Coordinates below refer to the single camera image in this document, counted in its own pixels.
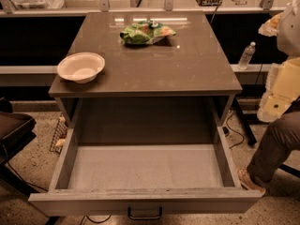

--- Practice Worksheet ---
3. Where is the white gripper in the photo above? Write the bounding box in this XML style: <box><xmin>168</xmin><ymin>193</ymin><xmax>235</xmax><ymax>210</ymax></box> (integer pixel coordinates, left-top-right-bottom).
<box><xmin>257</xmin><ymin>0</ymin><xmax>300</xmax><ymax>123</ymax></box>

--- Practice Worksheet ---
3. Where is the green rice chip bag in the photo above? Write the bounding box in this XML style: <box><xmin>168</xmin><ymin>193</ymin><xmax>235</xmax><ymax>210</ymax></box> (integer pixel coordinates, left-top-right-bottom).
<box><xmin>120</xmin><ymin>20</ymin><xmax>176</xmax><ymax>45</ymax></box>

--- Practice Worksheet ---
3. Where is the grey cabinet with glossy top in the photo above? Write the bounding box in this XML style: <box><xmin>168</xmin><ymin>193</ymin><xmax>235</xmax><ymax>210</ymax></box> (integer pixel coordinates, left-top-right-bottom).
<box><xmin>50</xmin><ymin>11</ymin><xmax>241</xmax><ymax>128</ymax></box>

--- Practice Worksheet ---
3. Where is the open grey top drawer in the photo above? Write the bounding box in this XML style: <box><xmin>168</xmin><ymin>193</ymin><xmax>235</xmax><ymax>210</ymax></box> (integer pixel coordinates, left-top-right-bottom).
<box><xmin>29</xmin><ymin>97</ymin><xmax>261</xmax><ymax>216</ymax></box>

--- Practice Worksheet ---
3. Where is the clear plastic water bottle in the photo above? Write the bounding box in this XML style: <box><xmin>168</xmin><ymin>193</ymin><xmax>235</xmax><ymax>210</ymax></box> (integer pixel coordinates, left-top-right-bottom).
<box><xmin>238</xmin><ymin>41</ymin><xmax>256</xmax><ymax>70</ymax></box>

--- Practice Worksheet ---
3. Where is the person's leg in trousers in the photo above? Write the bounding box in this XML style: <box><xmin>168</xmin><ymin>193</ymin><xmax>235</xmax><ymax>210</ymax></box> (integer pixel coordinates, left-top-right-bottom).
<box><xmin>247</xmin><ymin>112</ymin><xmax>300</xmax><ymax>186</ymax></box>

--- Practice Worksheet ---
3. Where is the tan shoe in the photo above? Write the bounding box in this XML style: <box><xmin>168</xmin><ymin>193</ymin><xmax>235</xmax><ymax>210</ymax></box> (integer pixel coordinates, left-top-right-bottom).
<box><xmin>237</xmin><ymin>169</ymin><xmax>266</xmax><ymax>196</ymax></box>

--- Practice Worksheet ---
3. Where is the white paper bowl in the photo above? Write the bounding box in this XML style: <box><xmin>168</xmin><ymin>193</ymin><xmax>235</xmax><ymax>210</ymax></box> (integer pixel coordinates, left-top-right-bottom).
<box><xmin>57</xmin><ymin>52</ymin><xmax>105</xmax><ymax>83</ymax></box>

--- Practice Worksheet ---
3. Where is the black chair at left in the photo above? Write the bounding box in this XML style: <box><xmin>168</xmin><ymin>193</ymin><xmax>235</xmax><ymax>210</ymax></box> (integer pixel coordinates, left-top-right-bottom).
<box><xmin>0</xmin><ymin>97</ymin><xmax>37</xmax><ymax>197</ymax></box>

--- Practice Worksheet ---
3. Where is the black floor cable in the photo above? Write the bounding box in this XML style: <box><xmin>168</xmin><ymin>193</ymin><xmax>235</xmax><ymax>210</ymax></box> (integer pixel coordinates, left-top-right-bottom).
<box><xmin>222</xmin><ymin>111</ymin><xmax>248</xmax><ymax>150</ymax></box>

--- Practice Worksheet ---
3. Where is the black drawer handle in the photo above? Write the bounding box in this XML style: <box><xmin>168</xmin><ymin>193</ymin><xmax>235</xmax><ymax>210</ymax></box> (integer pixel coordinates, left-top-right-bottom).
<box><xmin>127</xmin><ymin>207</ymin><xmax>163</xmax><ymax>220</ymax></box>

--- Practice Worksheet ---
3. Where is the wire basket on floor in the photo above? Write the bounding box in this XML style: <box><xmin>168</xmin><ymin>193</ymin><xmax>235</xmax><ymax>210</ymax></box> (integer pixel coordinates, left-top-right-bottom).
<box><xmin>50</xmin><ymin>115</ymin><xmax>68</xmax><ymax>154</ymax></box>

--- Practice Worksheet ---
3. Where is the grey railing frame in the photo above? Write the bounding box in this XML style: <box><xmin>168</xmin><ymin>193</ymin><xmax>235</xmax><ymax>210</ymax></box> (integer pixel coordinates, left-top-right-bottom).
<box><xmin>0</xmin><ymin>0</ymin><xmax>300</xmax><ymax>17</ymax></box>

